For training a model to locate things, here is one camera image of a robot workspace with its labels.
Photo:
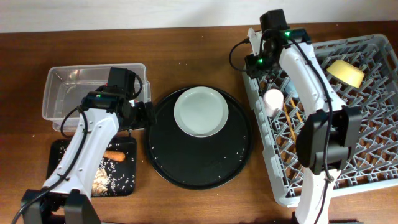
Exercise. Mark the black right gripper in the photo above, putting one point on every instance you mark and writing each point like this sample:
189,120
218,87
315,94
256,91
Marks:
254,70

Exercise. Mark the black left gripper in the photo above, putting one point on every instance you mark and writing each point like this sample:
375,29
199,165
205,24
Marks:
147,115

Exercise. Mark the pink plastic cup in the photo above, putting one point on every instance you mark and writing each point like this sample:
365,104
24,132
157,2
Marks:
273,102

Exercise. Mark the orange carrot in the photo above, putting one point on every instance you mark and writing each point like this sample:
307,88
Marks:
114,155

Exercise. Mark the grey round plate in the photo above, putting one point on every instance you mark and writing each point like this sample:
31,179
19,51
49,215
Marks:
201,111

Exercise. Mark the yellow plastic bowl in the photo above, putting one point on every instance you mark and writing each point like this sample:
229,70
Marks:
346,73

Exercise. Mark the light blue plastic cup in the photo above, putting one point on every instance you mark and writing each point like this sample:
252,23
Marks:
291,90

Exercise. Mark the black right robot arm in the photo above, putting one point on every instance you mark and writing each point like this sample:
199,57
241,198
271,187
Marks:
330,133

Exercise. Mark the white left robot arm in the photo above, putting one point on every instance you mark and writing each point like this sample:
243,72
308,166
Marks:
66,194

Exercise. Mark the clear plastic waste bin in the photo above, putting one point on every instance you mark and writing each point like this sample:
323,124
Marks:
67,85

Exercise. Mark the grey plastic dishwasher rack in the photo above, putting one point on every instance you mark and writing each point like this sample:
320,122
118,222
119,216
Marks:
374,164

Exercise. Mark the black rectangular food tray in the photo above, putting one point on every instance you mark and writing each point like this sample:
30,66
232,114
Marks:
122,143

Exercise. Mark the food scraps and rice pile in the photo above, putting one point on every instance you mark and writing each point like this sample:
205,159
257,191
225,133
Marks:
115,178

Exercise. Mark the round black tray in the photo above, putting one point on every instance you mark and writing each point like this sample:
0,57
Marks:
198,163

